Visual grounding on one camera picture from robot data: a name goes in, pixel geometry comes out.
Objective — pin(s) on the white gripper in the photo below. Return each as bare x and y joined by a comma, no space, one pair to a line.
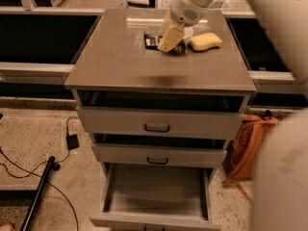
183,12

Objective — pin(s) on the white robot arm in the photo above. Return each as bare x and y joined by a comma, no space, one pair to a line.
280,200

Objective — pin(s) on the grey drawer cabinet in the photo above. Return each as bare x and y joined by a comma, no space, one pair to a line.
115,70

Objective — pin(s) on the grey top drawer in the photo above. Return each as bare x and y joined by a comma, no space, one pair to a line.
161,123

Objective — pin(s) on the grey middle drawer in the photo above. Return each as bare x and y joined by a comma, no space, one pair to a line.
158,151

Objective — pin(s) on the grey open bottom drawer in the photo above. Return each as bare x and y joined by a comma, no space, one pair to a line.
153,198

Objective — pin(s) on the white ceramic bowl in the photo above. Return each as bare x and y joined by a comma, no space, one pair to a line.
188,34

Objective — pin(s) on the yellow sponge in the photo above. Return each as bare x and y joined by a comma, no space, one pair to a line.
205,41

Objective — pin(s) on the orange backpack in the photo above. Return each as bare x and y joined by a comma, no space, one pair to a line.
241,154

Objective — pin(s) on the black power adapter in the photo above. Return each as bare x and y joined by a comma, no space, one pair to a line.
72,141

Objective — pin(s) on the black pole on floor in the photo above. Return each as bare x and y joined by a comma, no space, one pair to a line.
38,194

